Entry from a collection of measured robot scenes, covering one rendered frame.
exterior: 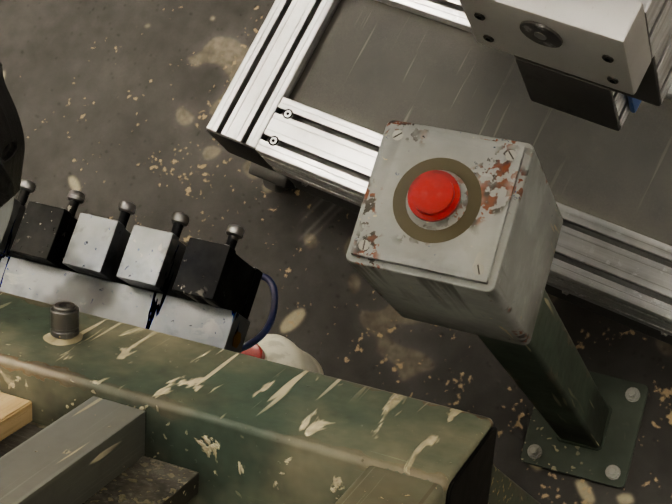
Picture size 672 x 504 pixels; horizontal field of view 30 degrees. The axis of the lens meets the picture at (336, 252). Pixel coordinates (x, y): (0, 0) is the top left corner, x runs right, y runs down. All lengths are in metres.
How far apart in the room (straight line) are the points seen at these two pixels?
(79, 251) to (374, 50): 0.74
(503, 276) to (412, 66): 0.92
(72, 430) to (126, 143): 1.26
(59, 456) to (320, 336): 1.05
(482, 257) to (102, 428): 0.32
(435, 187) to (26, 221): 0.50
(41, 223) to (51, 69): 1.08
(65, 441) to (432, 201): 0.33
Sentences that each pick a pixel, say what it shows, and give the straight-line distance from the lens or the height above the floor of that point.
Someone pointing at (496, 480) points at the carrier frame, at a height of 0.73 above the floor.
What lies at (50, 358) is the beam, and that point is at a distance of 1.07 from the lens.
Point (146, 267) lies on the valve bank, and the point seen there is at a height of 0.76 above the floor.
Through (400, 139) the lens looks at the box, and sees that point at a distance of 0.97.
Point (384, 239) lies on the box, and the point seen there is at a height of 0.93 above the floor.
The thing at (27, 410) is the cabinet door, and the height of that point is 0.89.
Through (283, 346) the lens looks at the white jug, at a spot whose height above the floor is 0.15.
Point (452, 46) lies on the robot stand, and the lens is 1.82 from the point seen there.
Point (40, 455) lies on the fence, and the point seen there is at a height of 0.98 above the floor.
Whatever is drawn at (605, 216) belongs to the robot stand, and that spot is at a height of 0.21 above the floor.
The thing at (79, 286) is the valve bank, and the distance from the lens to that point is 1.26.
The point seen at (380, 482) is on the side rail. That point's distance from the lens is 0.90.
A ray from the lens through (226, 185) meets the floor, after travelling 2.09.
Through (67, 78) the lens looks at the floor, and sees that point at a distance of 2.31.
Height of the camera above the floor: 1.79
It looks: 65 degrees down
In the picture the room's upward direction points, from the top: 44 degrees counter-clockwise
